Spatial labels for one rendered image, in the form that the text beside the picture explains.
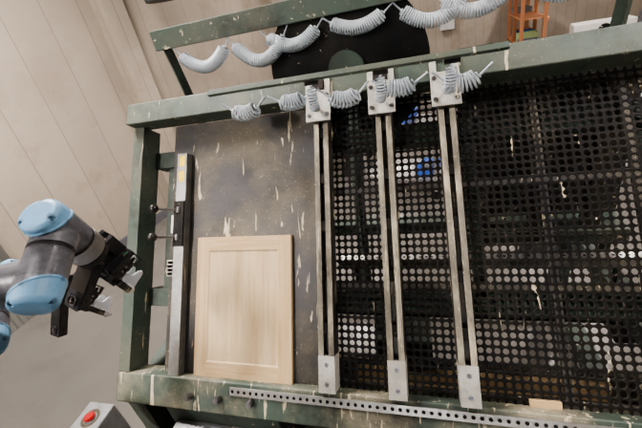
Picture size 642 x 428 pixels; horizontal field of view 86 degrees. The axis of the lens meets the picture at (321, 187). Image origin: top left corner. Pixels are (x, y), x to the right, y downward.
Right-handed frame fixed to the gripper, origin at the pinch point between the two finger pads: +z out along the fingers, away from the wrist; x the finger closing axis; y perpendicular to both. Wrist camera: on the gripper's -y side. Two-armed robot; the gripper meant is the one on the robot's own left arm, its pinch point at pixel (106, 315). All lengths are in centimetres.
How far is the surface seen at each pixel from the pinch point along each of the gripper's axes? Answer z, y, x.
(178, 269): 25.5, 25.1, 6.7
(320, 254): 26, 41, -57
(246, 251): 27, 38, -23
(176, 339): 38.0, -0.4, 2.6
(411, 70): -2, 106, -86
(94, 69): 48, 235, 299
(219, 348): 43.2, 1.4, -16.2
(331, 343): 40, 13, -64
